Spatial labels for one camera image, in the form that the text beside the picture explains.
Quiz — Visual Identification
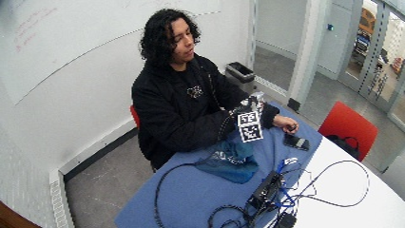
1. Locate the the person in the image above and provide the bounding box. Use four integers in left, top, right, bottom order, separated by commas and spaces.
130, 8, 301, 171

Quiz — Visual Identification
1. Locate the grey trash bin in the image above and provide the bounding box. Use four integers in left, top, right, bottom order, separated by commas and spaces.
224, 61, 257, 95

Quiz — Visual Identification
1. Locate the black power adapter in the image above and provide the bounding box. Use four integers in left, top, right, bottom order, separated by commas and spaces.
276, 213, 298, 228

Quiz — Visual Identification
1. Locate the white whiteboard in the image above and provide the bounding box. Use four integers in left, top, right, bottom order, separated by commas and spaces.
0, 0, 222, 106

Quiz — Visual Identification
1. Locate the blue cable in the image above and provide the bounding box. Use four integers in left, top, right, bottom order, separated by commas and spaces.
274, 158, 298, 209

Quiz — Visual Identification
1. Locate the blue cloth bag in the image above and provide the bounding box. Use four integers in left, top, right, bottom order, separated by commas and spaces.
193, 127, 261, 185

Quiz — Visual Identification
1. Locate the white marker cube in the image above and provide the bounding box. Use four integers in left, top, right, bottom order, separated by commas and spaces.
236, 110, 265, 143

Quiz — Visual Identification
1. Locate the black door stop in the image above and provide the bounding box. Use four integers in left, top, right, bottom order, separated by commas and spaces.
288, 97, 302, 112

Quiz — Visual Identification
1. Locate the black electronics box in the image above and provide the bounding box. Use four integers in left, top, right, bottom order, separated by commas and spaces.
246, 171, 285, 213

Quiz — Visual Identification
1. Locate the black bag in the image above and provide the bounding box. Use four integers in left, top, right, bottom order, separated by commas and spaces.
325, 134, 362, 161

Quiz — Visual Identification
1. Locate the glass door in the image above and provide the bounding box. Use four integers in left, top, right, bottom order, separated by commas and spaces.
337, 0, 405, 131

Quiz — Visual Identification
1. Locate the blue tablecloth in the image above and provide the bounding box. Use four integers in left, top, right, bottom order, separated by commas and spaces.
113, 101, 324, 228

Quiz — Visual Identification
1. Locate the black smartphone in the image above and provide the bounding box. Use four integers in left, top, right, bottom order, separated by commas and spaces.
282, 133, 312, 152

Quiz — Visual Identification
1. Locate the brown wooden furniture corner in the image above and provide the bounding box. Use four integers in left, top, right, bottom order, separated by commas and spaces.
0, 200, 43, 228

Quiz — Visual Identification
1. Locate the thin black cable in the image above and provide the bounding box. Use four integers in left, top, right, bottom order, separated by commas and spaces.
290, 160, 370, 208

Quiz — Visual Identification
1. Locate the thick black cable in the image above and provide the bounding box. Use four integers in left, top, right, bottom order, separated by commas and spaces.
152, 162, 198, 228

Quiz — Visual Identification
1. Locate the white baseboard heater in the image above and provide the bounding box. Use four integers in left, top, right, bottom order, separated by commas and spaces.
48, 169, 76, 228

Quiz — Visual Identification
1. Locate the red chair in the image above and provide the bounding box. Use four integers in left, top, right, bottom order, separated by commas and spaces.
317, 101, 380, 162
129, 104, 141, 129

